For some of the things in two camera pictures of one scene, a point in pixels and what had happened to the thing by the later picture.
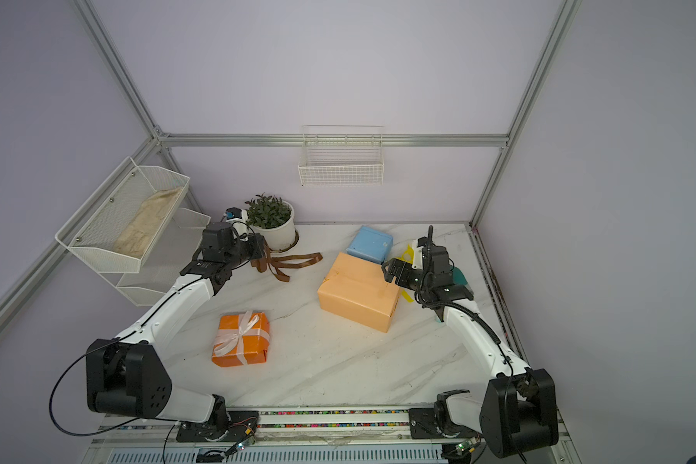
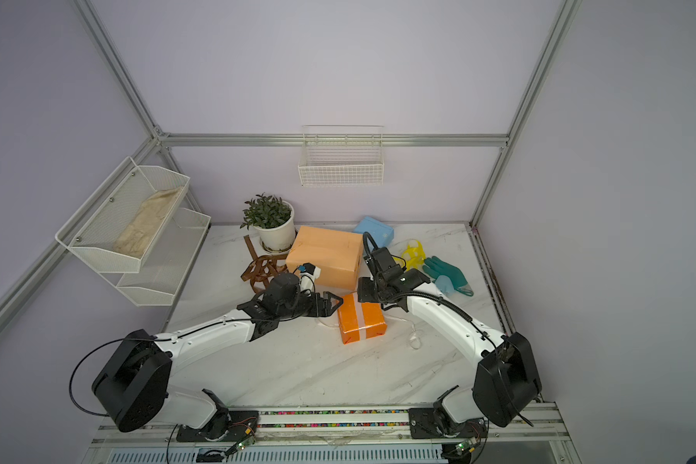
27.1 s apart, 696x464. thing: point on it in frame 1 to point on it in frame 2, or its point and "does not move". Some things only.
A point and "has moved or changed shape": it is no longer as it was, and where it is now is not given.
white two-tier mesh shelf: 143,219 does not move
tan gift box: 357,291 has moved or changed shape
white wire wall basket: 334,156 does not move
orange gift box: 242,339 to 360,320
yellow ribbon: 408,256 does not move
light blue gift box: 371,245 has moved or changed shape
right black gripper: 397,265 to 365,291
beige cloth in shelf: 140,234 does not move
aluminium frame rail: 286,424 does not move
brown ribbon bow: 290,262 has moved or changed shape
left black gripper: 256,242 to 326,310
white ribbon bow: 227,341 has moved or changed shape
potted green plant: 274,218 does not move
